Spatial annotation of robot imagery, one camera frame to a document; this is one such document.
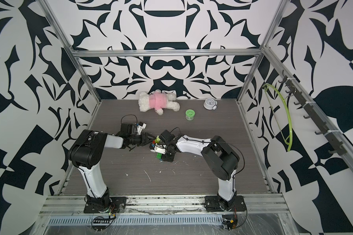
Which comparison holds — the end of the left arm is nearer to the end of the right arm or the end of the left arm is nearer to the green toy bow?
the end of the right arm

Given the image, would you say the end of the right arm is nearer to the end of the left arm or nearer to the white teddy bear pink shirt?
the end of the left arm

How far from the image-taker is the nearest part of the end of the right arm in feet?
2.21

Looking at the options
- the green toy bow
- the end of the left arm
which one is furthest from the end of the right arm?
the green toy bow

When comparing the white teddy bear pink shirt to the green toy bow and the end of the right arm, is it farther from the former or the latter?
the green toy bow
